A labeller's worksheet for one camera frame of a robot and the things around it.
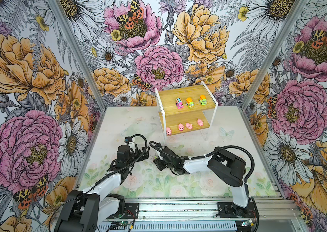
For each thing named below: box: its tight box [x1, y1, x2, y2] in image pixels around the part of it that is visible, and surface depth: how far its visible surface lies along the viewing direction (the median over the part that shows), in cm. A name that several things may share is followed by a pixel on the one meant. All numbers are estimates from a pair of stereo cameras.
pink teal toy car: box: [175, 97, 184, 110], surface depth 76 cm
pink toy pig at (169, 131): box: [166, 126, 172, 136], surface depth 86 cm
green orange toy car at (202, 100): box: [198, 94, 208, 106], surface depth 78 cm
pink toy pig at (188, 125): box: [185, 122, 194, 130], surface depth 89 cm
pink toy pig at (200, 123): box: [196, 118, 204, 127], surface depth 91 cm
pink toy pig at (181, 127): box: [178, 122, 185, 132], surface depth 89 cm
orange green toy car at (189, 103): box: [185, 97, 195, 109], surface depth 76 cm
